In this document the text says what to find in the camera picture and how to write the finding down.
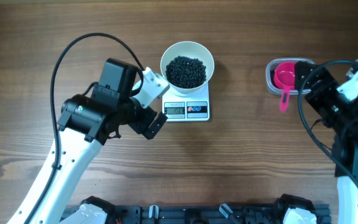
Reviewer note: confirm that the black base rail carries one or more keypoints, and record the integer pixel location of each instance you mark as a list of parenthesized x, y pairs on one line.
[(181, 215)]

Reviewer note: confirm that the black beans in container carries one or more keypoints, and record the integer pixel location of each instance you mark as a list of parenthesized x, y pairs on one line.
[(272, 73)]

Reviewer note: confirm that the pink plastic measuring scoop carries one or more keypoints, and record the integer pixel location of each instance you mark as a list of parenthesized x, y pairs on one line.
[(284, 78)]

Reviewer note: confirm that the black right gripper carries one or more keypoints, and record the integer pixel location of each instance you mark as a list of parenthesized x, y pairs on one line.
[(329, 85)]

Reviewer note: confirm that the white bowl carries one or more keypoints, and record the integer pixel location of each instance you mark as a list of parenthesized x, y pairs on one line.
[(188, 49)]

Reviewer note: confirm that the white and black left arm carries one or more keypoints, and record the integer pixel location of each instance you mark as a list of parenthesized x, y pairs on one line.
[(122, 96)]

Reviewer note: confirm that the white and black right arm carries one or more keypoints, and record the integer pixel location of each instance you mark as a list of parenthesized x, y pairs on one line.
[(344, 151)]

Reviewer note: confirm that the clear plastic container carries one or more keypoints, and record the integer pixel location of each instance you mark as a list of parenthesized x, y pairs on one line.
[(270, 81)]

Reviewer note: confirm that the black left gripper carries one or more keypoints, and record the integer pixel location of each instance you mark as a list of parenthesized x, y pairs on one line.
[(140, 126)]

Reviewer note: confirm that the black beans in bowl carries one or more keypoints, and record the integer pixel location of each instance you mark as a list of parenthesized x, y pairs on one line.
[(185, 72)]

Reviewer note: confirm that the white digital kitchen scale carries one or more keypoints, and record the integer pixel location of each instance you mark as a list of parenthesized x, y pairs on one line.
[(187, 105)]

